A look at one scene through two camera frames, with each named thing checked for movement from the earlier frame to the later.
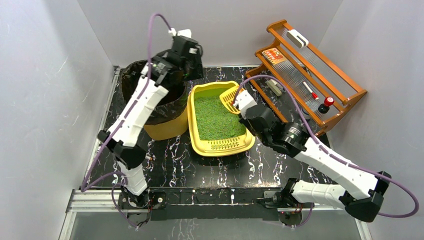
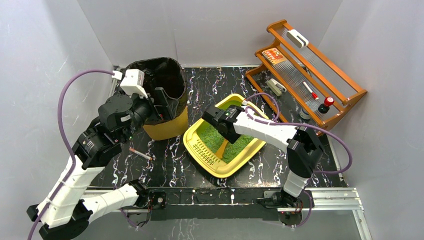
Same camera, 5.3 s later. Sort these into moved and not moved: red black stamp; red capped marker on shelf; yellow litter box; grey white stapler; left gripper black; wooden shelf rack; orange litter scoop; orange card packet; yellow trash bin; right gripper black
Moved: left gripper black; orange litter scoop; right gripper black; yellow litter box
Not moved: red capped marker on shelf; wooden shelf rack; orange card packet; red black stamp; grey white stapler; yellow trash bin
